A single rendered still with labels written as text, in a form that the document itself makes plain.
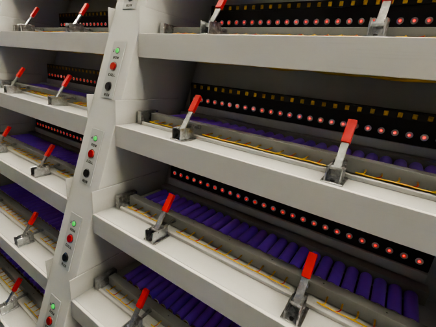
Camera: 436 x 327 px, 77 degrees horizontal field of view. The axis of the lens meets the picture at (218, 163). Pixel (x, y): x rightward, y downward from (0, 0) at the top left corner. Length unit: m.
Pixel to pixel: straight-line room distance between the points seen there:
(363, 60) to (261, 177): 0.20
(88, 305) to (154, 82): 0.50
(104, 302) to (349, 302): 0.48
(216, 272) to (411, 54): 0.40
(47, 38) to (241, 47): 0.60
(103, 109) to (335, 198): 0.49
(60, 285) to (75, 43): 0.57
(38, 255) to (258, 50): 0.72
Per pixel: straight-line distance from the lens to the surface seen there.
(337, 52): 0.42
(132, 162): 0.65
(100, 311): 0.68
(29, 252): 0.89
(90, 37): 0.76
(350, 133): 0.41
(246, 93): 0.62
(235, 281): 0.46
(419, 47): 0.41
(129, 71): 0.61
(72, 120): 0.74
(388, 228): 0.38
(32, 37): 1.01
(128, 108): 0.62
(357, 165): 0.44
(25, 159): 1.00
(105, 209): 0.65
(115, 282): 0.70
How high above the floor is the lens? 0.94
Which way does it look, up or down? 3 degrees down
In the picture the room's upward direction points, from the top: 15 degrees clockwise
